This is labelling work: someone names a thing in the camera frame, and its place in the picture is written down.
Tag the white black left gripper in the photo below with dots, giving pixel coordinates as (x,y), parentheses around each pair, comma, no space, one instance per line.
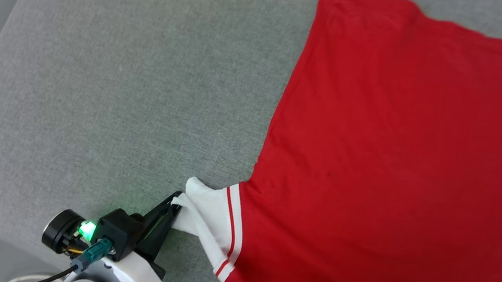
(140,279)

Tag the red garment with white sleeves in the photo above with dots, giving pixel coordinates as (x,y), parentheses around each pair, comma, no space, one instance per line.
(396,179)

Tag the grey fabric sofa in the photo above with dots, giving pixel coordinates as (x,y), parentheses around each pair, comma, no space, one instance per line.
(116,94)

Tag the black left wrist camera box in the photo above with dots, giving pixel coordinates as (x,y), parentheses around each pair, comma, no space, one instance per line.
(118,233)

